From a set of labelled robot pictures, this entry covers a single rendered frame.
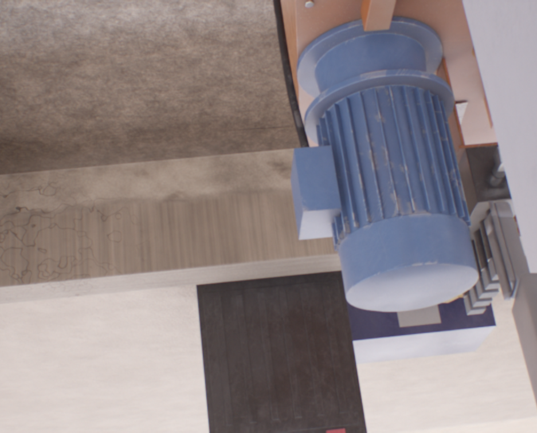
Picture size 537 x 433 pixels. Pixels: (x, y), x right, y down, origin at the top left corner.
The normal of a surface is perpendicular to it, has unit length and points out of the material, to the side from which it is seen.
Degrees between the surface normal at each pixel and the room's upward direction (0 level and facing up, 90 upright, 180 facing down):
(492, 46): 90
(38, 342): 0
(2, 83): 0
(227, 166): 90
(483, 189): 90
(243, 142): 0
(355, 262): 90
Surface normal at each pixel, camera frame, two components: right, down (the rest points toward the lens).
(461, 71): 0.11, 0.91
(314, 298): 0.03, -0.41
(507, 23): -0.99, 0.09
